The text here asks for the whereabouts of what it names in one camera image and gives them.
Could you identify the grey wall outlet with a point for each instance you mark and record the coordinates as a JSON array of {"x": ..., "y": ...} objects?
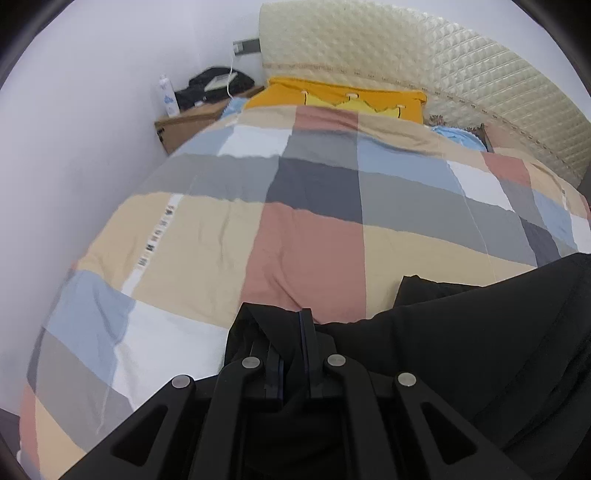
[{"x": 247, "y": 46}]

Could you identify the yellow crown pillow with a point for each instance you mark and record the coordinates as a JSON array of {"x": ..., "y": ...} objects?
[{"x": 286, "y": 94}]

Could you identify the pink pillow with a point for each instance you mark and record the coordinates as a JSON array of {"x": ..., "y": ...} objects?
[{"x": 512, "y": 141}]

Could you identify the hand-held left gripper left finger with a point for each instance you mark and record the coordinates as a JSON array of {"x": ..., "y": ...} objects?
[{"x": 276, "y": 378}]

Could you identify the black puffer jacket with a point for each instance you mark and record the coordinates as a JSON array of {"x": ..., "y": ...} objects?
[{"x": 461, "y": 346}]

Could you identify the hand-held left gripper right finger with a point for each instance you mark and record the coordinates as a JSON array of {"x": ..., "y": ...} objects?
[{"x": 306, "y": 350}]

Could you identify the wooden nightstand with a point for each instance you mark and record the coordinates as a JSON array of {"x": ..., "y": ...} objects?
[{"x": 184, "y": 127}]

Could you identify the white spray bottle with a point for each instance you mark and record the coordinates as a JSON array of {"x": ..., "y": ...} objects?
[{"x": 170, "y": 99}]

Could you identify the white book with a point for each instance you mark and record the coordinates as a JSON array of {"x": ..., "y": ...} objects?
[{"x": 219, "y": 83}]

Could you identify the black bag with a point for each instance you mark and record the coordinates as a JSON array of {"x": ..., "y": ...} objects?
[{"x": 194, "y": 94}]

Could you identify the checkered patchwork blanket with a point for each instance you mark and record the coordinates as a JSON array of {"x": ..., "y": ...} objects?
[{"x": 300, "y": 258}]

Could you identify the light blue pillow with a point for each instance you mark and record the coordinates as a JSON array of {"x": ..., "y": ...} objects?
[{"x": 455, "y": 136}]

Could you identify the cream quilted headboard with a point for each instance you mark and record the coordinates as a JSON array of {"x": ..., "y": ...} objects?
[{"x": 392, "y": 46}]

